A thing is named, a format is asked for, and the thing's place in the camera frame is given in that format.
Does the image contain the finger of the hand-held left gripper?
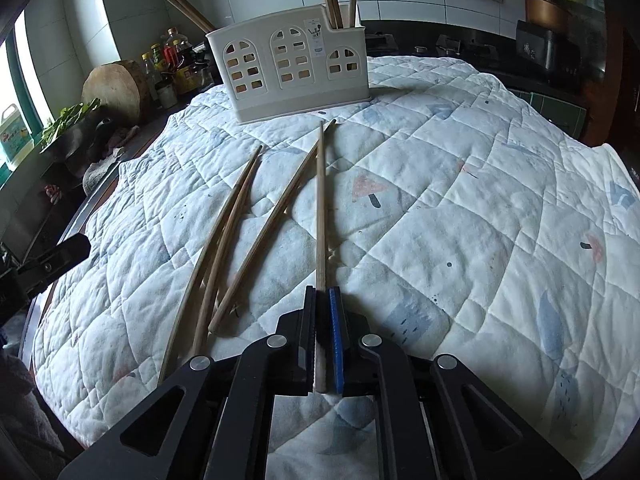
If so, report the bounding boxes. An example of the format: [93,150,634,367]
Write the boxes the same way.
[16,233,92,287]

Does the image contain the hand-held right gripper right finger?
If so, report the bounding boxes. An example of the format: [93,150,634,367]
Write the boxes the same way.
[328,285,584,480]

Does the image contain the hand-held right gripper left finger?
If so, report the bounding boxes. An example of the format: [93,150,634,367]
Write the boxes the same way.
[57,286,318,480]

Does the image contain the white plastic utensil holder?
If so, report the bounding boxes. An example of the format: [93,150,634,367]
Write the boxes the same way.
[205,3,372,125]

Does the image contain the grey rag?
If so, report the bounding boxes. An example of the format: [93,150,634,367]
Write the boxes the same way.
[82,154,122,194]

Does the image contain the metal bowl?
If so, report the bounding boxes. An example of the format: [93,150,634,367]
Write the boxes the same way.
[40,112,109,162]

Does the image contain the white plastic jug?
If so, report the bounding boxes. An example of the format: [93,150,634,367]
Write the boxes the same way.
[0,103,34,164]

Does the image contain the green leafy vegetables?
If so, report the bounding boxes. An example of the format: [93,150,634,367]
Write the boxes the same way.
[40,99,102,147]

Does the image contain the white quilted blanket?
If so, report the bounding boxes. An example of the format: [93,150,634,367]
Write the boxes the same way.
[32,54,640,480]

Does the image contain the round wooden chopping block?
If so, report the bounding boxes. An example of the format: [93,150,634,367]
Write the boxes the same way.
[81,59,144,127]

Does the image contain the small glass jar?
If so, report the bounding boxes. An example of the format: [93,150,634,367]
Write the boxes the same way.
[155,80,179,109]

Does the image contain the slim clear bottle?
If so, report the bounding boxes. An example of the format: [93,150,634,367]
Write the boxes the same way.
[140,52,161,107]

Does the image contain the yellow cap sauce bottle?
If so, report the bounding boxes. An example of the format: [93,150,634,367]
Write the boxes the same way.
[152,43,169,86]

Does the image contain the large oil bottle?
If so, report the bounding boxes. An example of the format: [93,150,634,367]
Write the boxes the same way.
[162,28,192,94]

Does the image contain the gas stove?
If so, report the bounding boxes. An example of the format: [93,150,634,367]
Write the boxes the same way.
[364,30,502,62]

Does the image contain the green cabinet doors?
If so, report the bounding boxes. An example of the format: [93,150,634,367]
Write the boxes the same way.
[509,87,589,139]

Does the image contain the black kitchen appliance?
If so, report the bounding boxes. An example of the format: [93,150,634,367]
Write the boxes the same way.
[514,19,584,87]

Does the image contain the copper bowl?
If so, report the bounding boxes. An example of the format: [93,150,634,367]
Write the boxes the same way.
[524,0,571,31]

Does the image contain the wooden glass door cabinet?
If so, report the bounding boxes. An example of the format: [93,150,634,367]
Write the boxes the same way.
[520,0,640,147]

